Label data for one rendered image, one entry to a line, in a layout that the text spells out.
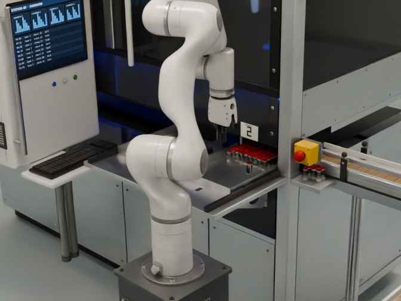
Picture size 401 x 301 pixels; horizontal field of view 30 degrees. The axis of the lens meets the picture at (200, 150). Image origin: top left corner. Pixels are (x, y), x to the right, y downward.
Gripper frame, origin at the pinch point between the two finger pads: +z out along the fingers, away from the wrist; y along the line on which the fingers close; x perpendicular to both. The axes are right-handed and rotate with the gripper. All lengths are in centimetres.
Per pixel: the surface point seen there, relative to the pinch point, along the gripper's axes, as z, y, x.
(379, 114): 23, 2, -111
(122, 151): 19, 51, 3
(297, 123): -0.2, -12.6, -27.0
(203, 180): 17.8, 6.5, 2.8
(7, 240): 109, 168, -8
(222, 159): 20.4, 18.2, -20.6
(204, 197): 20.5, 0.5, 9.0
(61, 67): -9, 89, 2
